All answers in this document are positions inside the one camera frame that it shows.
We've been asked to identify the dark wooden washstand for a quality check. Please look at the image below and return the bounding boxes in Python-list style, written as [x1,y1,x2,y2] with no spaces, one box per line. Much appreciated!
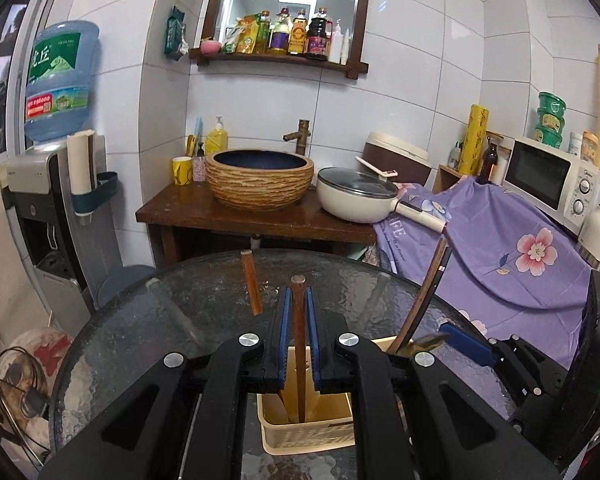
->
[135,182,381,266]

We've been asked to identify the brown glass bottle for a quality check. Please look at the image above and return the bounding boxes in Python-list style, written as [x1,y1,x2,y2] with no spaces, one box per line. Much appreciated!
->
[476,135,500,185]

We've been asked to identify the small wooden box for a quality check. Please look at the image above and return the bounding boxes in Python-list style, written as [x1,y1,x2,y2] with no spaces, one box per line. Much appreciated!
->
[432,163,469,195]

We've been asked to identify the white kettle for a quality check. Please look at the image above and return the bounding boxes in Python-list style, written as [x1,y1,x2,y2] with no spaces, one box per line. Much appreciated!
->
[577,189,600,266]

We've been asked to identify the woven pattern wash basin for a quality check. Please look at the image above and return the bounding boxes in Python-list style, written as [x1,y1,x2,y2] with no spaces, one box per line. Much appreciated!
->
[204,148,315,213]

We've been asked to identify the green bottle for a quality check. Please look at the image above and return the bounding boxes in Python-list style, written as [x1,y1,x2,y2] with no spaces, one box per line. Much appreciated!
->
[256,9,272,55]

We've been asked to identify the black chopstick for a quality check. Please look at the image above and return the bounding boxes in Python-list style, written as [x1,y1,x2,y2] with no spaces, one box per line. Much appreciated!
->
[420,247,454,312]

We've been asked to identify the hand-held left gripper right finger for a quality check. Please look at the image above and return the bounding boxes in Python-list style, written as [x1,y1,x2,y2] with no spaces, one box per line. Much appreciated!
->
[305,287,561,480]

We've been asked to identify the round cushioned stool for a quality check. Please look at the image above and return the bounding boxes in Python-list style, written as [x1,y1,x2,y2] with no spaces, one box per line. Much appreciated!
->
[0,327,77,462]

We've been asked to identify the green hanging packet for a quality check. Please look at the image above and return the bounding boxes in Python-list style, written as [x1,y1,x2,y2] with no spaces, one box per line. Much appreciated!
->
[163,5,190,61]

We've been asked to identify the yellow soap dispenser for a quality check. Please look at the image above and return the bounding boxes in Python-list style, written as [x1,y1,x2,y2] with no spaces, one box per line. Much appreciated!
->
[204,115,230,156]

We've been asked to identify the sliding window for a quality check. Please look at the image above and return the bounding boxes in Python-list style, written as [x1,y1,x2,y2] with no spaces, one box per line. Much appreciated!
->
[0,0,47,167]

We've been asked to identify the grey water dispenser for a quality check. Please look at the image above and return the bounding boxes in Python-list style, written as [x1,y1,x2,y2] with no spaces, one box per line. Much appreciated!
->
[5,134,157,312]

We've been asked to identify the yellow green refill pouch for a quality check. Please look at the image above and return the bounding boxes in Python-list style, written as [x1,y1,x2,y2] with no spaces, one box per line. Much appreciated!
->
[221,13,260,55]

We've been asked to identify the metal spoon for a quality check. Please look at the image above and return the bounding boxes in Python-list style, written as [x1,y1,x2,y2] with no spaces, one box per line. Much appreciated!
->
[409,332,449,357]

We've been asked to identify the white pan with lid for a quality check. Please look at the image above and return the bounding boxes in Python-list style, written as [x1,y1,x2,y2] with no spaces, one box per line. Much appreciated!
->
[315,166,449,234]

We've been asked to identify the blue water bottle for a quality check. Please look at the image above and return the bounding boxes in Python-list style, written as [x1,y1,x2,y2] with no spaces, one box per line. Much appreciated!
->
[23,19,101,144]

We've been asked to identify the orange lid jar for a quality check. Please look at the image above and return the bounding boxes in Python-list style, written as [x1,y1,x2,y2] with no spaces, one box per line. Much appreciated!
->
[579,130,600,164]

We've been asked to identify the white microwave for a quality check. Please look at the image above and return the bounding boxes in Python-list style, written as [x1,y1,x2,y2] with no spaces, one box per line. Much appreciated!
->
[502,135,600,229]

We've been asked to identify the yellow label sauce bottle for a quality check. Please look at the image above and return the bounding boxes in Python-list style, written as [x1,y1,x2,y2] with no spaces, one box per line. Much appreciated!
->
[287,8,309,56]

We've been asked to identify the cream plastic utensil basket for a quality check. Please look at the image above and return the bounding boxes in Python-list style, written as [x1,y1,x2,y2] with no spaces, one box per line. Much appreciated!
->
[257,337,416,456]

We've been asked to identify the toothbrushes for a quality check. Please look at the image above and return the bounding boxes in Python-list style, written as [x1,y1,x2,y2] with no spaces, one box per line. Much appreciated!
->
[186,117,205,157]

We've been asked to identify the yellow mug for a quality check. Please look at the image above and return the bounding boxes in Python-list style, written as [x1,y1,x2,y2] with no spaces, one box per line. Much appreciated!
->
[172,156,194,187]

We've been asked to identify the dark soy sauce bottle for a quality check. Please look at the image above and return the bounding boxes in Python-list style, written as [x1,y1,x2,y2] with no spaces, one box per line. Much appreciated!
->
[305,7,331,61]

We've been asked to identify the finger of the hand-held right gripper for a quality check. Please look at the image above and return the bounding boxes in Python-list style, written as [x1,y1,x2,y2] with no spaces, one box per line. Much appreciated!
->
[439,322,569,434]

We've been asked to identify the beige wall cloth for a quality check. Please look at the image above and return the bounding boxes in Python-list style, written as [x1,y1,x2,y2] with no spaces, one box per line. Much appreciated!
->
[0,167,52,357]

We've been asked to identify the brown wooden chopstick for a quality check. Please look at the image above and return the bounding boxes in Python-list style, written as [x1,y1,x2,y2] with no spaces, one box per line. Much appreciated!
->
[240,251,264,317]
[289,274,309,424]
[388,237,450,356]

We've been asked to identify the purple floral cloth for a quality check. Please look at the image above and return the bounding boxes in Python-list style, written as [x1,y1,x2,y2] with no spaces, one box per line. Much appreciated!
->
[364,177,600,367]

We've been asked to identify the bronze faucet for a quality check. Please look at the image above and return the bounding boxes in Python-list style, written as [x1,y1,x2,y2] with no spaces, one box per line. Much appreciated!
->
[282,118,312,156]

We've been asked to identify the brown white rice cooker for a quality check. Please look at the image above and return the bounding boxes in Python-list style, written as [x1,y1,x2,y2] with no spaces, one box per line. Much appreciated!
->
[362,131,430,185]

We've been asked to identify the purple label oil bottle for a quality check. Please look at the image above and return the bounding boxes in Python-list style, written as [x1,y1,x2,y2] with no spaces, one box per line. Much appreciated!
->
[269,7,291,56]

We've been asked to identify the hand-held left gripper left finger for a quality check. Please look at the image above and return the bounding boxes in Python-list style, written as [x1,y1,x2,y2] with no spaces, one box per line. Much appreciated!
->
[40,287,294,480]

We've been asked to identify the teal cup holder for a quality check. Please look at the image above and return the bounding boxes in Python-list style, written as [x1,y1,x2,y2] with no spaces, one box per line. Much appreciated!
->
[70,171,120,217]

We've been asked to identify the white paper cup stack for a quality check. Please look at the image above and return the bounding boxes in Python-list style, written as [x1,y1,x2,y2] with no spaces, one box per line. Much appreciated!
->
[67,129,99,196]

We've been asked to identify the yellow roll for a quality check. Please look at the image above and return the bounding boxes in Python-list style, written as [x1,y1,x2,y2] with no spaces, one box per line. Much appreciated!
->
[457,104,490,176]

